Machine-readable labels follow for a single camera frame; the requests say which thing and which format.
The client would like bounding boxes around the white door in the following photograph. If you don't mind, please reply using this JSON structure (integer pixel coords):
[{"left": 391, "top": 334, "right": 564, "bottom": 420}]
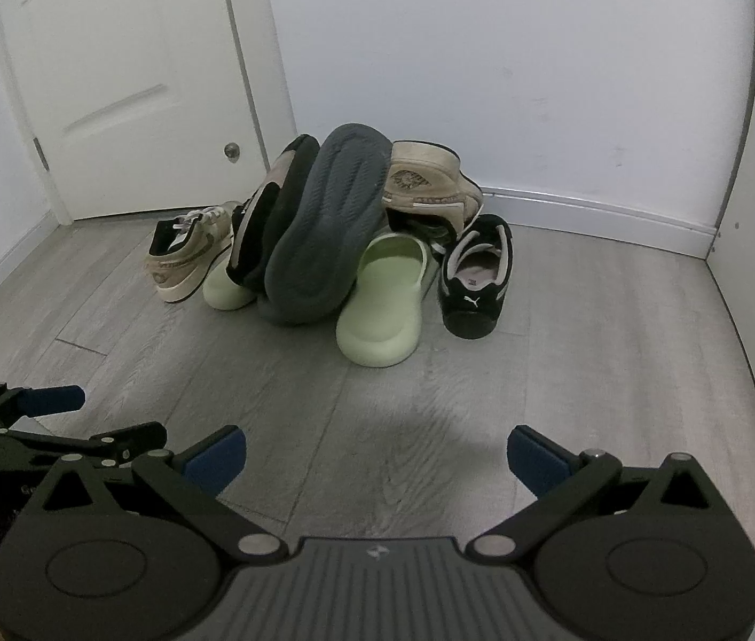
[{"left": 0, "top": 0, "right": 298, "bottom": 226}]

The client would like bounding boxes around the black suede sneaker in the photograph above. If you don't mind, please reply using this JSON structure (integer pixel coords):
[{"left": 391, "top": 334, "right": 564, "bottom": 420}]
[
  {"left": 225, "top": 135, "right": 321, "bottom": 295},
  {"left": 436, "top": 214, "right": 514, "bottom": 339}
]

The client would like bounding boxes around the dark grey slide sandal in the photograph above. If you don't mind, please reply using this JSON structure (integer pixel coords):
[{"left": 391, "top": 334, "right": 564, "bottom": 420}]
[{"left": 257, "top": 123, "right": 393, "bottom": 326}]

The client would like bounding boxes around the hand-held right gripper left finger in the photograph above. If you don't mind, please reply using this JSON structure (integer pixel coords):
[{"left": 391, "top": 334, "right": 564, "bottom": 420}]
[{"left": 40, "top": 426, "right": 288, "bottom": 558}]

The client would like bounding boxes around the light green slide sandal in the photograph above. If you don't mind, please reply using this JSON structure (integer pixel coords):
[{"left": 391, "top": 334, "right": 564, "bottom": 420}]
[
  {"left": 202, "top": 257, "right": 265, "bottom": 311},
  {"left": 336, "top": 233, "right": 433, "bottom": 370}
]

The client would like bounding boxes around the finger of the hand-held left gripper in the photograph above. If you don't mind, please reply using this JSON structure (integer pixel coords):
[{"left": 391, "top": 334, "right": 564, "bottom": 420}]
[
  {"left": 0, "top": 422, "right": 168, "bottom": 475},
  {"left": 0, "top": 384, "right": 85, "bottom": 432}
]

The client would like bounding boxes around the white baseboard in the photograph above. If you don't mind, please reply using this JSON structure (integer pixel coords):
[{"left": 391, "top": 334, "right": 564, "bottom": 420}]
[{"left": 479, "top": 185, "right": 718, "bottom": 259}]

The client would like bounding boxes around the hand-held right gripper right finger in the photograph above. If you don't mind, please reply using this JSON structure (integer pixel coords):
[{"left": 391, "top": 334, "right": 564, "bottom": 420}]
[{"left": 469, "top": 424, "right": 732, "bottom": 558}]

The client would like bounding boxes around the beige low-top sneaker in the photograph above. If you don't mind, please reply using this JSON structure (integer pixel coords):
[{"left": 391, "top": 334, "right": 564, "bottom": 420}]
[
  {"left": 146, "top": 200, "right": 243, "bottom": 304},
  {"left": 381, "top": 140, "right": 485, "bottom": 258}
]

